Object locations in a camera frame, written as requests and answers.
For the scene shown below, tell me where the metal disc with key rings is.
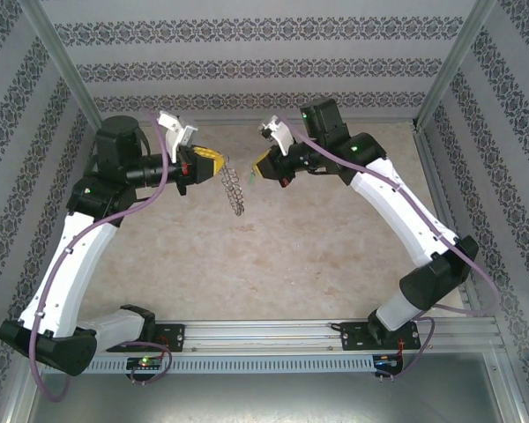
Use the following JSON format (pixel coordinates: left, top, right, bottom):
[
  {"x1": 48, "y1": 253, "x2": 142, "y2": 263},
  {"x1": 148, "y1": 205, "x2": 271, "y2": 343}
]
[{"x1": 220, "y1": 153, "x2": 247, "y2": 217}]

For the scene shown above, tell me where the aluminium mounting rail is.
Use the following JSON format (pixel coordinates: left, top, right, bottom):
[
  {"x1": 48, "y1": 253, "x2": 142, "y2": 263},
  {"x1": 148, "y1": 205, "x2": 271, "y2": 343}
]
[{"x1": 26, "y1": 319, "x2": 499, "y2": 353}]

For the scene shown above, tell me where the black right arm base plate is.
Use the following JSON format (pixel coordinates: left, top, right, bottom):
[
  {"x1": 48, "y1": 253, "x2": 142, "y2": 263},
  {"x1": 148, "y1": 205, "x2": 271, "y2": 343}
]
[{"x1": 339, "y1": 320, "x2": 422, "y2": 353}]

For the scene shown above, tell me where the aluminium frame post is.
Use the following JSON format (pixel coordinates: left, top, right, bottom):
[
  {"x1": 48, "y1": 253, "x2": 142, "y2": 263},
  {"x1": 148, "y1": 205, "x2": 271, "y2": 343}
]
[
  {"x1": 17, "y1": 0, "x2": 105, "y2": 124},
  {"x1": 412, "y1": 0, "x2": 498, "y2": 132}
]

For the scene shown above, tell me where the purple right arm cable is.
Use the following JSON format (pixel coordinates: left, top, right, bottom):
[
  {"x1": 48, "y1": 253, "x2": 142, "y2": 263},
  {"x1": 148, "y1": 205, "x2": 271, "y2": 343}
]
[{"x1": 279, "y1": 115, "x2": 500, "y2": 384}]

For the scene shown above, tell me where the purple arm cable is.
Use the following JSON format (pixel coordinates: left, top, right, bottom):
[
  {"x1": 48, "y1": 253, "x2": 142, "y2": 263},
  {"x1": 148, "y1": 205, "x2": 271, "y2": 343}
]
[
  {"x1": 279, "y1": 115, "x2": 500, "y2": 384},
  {"x1": 28, "y1": 109, "x2": 174, "y2": 402}
]

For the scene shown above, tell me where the grey metal sheet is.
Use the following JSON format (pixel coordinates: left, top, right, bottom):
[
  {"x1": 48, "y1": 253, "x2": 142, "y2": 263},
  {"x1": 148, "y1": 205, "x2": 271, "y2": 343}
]
[{"x1": 26, "y1": 372, "x2": 512, "y2": 423}]

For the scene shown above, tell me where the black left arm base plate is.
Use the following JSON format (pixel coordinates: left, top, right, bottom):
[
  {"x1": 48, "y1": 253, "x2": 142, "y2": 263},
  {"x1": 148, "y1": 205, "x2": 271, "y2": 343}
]
[{"x1": 149, "y1": 323, "x2": 187, "y2": 353}]

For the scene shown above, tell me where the grey slotted cable duct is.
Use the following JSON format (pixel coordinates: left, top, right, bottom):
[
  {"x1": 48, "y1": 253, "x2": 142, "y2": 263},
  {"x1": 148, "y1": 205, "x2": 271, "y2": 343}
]
[{"x1": 41, "y1": 354, "x2": 376, "y2": 375}]

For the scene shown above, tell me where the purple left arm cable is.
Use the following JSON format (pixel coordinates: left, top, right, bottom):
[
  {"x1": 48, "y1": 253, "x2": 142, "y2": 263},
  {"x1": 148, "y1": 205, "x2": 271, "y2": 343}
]
[{"x1": 28, "y1": 109, "x2": 174, "y2": 402}]

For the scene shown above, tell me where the small circuit board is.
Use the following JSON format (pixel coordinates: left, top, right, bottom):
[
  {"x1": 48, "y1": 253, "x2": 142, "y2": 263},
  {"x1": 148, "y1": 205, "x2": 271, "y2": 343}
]
[
  {"x1": 373, "y1": 352, "x2": 405, "y2": 375},
  {"x1": 125, "y1": 355, "x2": 168, "y2": 375}
]

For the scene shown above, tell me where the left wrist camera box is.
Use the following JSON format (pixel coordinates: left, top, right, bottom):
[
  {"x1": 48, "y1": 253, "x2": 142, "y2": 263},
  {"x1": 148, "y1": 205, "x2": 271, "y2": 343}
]
[{"x1": 157, "y1": 110, "x2": 199, "y2": 163}]

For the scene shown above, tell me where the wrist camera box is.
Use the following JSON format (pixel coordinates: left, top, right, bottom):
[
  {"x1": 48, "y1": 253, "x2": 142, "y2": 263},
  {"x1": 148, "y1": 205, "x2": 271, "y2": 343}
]
[
  {"x1": 157, "y1": 110, "x2": 199, "y2": 163},
  {"x1": 256, "y1": 115, "x2": 295, "y2": 156}
]

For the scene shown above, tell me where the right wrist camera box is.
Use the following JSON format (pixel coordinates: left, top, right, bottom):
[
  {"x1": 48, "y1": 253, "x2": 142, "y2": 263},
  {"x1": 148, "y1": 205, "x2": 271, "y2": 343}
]
[{"x1": 256, "y1": 115, "x2": 295, "y2": 156}]

